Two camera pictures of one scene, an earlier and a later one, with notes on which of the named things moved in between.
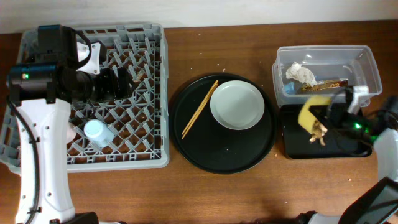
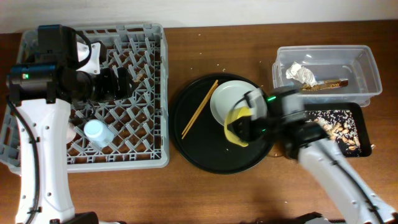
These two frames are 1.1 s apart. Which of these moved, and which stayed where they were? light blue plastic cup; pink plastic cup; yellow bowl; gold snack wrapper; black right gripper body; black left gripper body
Moved: black right gripper body; yellow bowl
Stayed: pink plastic cup; black left gripper body; light blue plastic cup; gold snack wrapper
